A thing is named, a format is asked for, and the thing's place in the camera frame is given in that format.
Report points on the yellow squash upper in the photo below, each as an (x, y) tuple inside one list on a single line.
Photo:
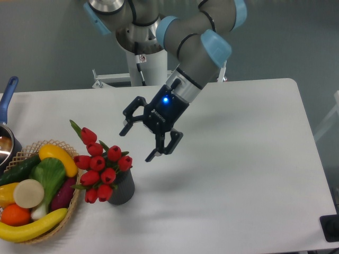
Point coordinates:
[(54, 151)]

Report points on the woven wicker basket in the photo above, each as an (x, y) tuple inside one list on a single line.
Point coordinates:
[(32, 150)]

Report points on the red tulip bouquet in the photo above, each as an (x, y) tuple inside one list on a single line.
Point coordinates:
[(101, 165)]

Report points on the white base frame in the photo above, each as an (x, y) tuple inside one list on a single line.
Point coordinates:
[(124, 79)]

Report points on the orange fruit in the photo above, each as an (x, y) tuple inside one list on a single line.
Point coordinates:
[(15, 215)]

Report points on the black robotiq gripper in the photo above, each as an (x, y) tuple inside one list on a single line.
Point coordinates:
[(159, 116)]

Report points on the blue handled saucepan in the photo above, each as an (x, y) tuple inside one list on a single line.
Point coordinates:
[(10, 146)]

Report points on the white frame right edge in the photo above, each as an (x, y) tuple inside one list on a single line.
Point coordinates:
[(328, 121)]

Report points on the black device table edge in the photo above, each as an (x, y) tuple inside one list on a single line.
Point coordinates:
[(329, 225)]

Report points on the dark grey ribbed vase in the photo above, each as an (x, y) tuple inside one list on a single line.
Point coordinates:
[(124, 190)]

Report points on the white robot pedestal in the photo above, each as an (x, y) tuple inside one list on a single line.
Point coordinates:
[(150, 69)]

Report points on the green cucumber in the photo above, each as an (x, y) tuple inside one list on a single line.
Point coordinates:
[(20, 171)]

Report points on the purple sweet potato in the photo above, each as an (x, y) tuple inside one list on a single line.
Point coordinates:
[(64, 195)]

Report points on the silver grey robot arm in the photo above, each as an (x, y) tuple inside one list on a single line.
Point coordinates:
[(181, 56)]

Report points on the yellow pepper left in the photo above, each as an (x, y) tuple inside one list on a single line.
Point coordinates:
[(6, 194)]

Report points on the beige round disc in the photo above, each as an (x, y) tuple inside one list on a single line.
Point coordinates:
[(28, 193)]

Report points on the green bok choy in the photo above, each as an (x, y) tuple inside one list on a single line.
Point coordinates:
[(50, 173)]

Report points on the yellow banana front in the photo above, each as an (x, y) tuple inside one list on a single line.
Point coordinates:
[(32, 230)]

